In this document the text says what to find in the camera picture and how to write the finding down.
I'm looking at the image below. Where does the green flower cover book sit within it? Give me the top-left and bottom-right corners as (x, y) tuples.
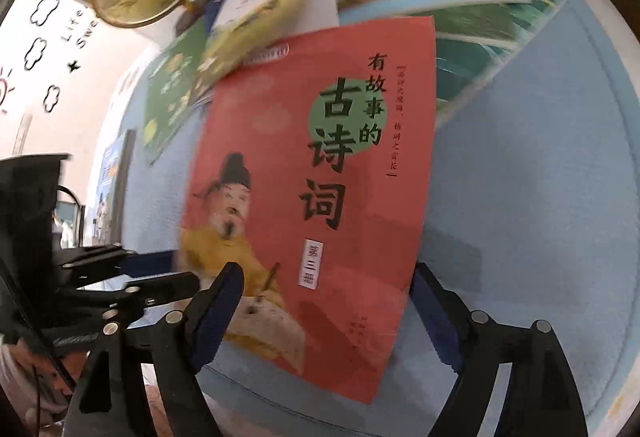
(142, 17), (209, 164)

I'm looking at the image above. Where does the red poetry book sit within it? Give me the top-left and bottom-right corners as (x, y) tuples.
(180, 17), (436, 402)

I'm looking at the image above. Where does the white yellow rabbit book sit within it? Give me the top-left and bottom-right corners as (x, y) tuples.
(192, 0), (338, 98)

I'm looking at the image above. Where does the person left hand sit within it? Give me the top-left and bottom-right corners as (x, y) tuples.
(1, 343), (70, 433)

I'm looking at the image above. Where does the blue desk mat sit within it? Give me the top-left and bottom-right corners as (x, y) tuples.
(122, 0), (639, 436)

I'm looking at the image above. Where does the dark wooden globe base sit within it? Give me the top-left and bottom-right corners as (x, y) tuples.
(174, 0), (220, 36)

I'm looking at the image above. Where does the teal fish cover book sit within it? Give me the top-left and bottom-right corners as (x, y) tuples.
(429, 0), (567, 127)

